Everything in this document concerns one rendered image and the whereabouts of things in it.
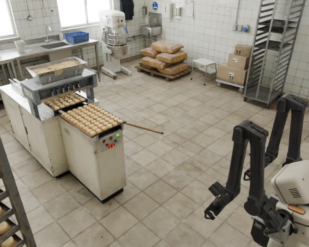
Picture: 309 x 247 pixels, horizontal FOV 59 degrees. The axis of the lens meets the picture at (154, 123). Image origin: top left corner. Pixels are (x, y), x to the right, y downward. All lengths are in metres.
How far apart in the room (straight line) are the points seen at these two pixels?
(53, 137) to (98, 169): 0.71
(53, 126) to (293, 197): 2.42
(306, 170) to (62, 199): 2.51
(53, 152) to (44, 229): 0.81
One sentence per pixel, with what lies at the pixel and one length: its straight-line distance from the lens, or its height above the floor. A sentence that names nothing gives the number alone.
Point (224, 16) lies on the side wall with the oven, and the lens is 6.22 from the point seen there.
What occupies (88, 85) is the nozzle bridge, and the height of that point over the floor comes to 1.05.
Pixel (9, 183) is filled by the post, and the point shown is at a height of 1.56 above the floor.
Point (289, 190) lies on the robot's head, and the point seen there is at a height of 1.31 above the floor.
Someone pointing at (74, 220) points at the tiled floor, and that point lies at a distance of 3.04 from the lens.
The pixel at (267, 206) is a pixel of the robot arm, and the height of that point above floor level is 1.25.
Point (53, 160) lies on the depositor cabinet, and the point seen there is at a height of 0.31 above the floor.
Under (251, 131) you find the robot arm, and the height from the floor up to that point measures 1.62.
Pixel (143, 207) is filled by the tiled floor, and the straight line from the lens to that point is 3.05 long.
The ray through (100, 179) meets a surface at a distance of 2.86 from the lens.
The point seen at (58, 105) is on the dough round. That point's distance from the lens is 3.15.
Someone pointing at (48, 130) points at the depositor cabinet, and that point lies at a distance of 3.13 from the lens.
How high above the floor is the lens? 2.23
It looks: 30 degrees down
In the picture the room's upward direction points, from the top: straight up
